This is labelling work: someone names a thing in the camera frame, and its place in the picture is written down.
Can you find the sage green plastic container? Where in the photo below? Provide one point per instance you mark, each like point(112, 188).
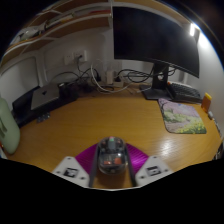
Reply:
point(8, 130)

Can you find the black box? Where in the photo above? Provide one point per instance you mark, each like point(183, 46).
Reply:
point(20, 113)

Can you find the transparent computer mouse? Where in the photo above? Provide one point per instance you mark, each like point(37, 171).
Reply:
point(112, 155)

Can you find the silver mini computer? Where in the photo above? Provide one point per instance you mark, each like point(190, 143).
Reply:
point(45, 96)

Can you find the black computer monitor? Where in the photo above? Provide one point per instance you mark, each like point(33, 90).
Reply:
point(153, 36)

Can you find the white charger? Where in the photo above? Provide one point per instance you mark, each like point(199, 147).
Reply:
point(110, 77)

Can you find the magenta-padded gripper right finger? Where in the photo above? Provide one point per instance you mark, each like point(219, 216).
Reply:
point(138, 158)

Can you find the black keyboard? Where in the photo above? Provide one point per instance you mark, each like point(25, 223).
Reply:
point(186, 93)

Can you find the landscape print mouse pad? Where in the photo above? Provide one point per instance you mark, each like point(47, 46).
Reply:
point(181, 116)

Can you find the small grey object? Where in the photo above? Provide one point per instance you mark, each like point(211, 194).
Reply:
point(210, 115)

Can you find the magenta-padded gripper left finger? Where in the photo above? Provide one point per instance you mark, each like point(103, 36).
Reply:
point(85, 159)

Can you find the orange container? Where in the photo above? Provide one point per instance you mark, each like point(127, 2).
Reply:
point(206, 102)

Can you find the white light bar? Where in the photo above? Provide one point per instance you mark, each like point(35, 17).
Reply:
point(192, 29)

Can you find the white wall socket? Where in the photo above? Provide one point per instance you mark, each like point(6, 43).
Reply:
point(75, 56)

